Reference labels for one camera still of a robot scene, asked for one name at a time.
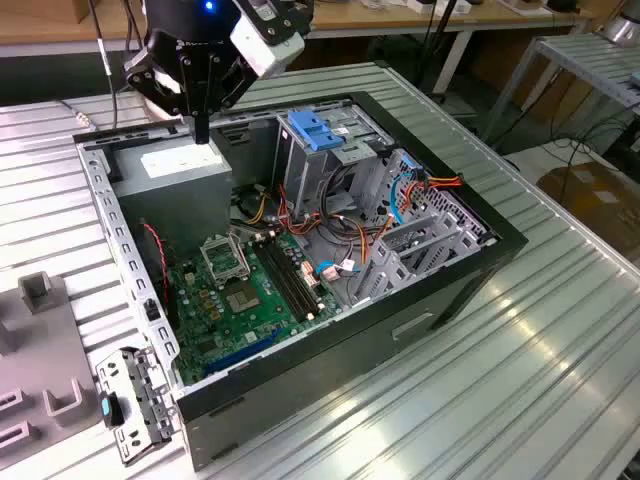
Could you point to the white motherboard power connector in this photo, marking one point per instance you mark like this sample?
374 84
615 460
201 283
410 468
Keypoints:
310 275

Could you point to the green motherboard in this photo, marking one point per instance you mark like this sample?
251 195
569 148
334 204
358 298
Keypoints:
250 325

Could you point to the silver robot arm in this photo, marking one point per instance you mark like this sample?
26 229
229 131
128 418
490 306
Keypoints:
167 90

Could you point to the metal slat side table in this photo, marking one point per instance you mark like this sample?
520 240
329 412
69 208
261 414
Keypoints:
590 60

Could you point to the metal slot bracket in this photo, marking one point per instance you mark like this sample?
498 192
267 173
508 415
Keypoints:
135 390

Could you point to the blue plastic bay bracket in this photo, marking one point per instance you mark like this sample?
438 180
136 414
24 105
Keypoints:
312 132

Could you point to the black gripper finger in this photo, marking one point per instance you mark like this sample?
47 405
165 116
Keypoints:
227 87
190 95

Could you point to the black latch with blue tab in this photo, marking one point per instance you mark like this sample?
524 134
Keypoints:
111 410

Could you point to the grey metal disk bay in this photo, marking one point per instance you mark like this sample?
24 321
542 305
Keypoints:
400 270

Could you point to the blue expansion slot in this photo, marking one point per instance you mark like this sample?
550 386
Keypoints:
240 357

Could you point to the black open PC case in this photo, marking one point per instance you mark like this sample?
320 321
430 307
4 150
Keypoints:
350 360

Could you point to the black RAM slot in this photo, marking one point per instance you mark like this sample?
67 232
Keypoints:
291 277
299 277
277 277
284 277

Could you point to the grey power supply box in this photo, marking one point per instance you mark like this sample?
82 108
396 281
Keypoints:
170 200

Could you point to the grey metal drive cage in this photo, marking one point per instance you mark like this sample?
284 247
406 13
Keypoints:
305 170

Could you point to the grey parts rack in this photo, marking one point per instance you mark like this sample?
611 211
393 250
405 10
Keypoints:
45 350

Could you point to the large cardboard box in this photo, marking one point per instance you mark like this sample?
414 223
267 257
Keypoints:
595 200

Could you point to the small black case switch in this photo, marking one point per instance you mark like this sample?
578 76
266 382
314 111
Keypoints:
151 310

